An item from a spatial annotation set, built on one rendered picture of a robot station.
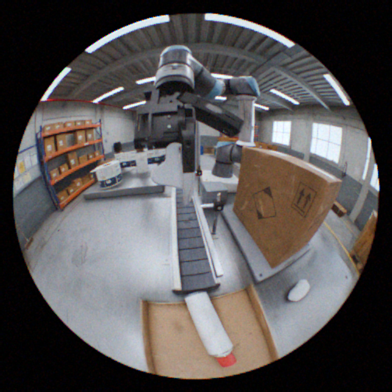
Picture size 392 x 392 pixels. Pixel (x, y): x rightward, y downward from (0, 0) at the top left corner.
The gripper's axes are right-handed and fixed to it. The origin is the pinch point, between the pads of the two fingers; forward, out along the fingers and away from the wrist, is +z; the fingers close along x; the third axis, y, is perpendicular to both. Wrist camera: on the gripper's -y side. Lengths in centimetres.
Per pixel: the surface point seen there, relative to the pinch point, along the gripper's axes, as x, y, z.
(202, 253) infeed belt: -5.7, -2.6, 16.4
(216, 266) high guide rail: 4.2, -3.1, 11.3
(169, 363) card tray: 20.2, 9.4, 30.8
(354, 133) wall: 24, -530, -170
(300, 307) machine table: 17.9, -26.0, 30.3
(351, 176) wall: -13, -528, -23
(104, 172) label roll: -49, 52, -11
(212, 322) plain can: 10.9, -1.2, 22.1
